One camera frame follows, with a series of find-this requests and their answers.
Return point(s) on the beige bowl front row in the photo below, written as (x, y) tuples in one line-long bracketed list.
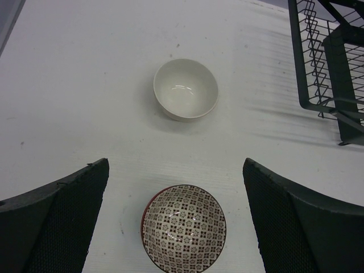
[(185, 89)]

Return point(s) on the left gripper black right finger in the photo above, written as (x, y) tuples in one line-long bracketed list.
[(299, 229)]

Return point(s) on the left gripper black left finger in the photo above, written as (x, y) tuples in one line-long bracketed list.
[(49, 229)]

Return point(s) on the black wire dish rack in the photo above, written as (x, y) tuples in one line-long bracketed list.
[(327, 39)]

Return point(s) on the brown patterned ceramic bowl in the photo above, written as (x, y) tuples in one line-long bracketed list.
[(183, 229)]

